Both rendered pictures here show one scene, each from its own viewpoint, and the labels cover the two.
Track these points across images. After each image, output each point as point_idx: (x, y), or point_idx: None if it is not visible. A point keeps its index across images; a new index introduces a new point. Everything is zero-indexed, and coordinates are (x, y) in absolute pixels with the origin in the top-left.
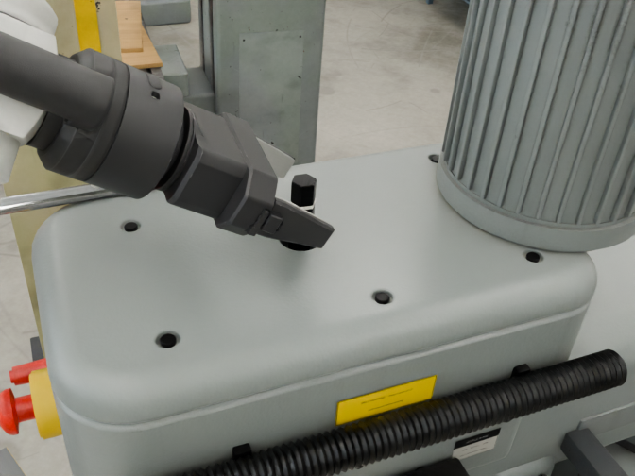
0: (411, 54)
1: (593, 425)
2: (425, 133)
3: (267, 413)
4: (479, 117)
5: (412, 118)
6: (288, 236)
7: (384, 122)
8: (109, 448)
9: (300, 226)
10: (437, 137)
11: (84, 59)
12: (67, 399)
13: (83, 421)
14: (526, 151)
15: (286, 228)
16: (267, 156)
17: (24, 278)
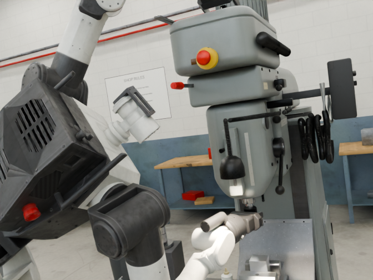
0: None
1: (283, 93)
2: (62, 258)
3: (261, 29)
4: None
5: (51, 256)
6: (237, 3)
7: (38, 264)
8: (250, 24)
9: (237, 0)
10: (70, 256)
11: None
12: (238, 11)
13: (243, 16)
14: (250, 3)
15: (236, 0)
16: (207, 10)
17: None
